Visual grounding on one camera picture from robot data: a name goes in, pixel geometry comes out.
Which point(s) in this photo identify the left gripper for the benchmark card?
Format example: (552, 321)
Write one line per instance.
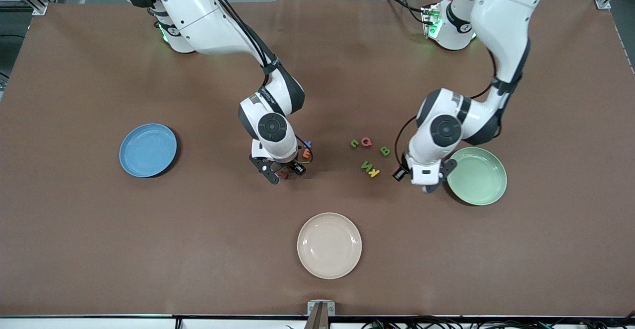
(400, 173)

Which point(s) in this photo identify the blue plate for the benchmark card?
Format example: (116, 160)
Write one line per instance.
(148, 150)

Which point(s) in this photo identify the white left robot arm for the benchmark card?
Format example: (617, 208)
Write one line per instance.
(501, 21)

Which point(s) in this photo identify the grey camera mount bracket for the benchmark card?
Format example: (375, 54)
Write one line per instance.
(321, 314)

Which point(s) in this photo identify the green plate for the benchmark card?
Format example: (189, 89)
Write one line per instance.
(478, 180)

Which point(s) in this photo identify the yellow foam letter K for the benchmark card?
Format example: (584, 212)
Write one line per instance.
(374, 172)

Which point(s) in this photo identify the beige plate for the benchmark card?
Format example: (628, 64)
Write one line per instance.
(329, 245)

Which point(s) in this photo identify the orange foam letter E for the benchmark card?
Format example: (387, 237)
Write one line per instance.
(307, 154)

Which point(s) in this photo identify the green foam letter B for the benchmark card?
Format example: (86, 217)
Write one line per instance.
(385, 151)

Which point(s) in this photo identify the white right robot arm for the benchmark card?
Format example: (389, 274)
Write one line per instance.
(208, 16)

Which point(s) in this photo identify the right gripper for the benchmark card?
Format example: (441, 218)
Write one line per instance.
(292, 163)

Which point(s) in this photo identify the white table edge rail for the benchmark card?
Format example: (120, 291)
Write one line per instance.
(99, 324)

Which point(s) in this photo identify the table cover sheet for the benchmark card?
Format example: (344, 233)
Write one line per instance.
(99, 249)

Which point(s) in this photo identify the pink foam letter Q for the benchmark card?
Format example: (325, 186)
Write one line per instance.
(362, 142)

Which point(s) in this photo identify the green foam letter W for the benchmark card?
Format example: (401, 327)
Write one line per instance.
(367, 166)

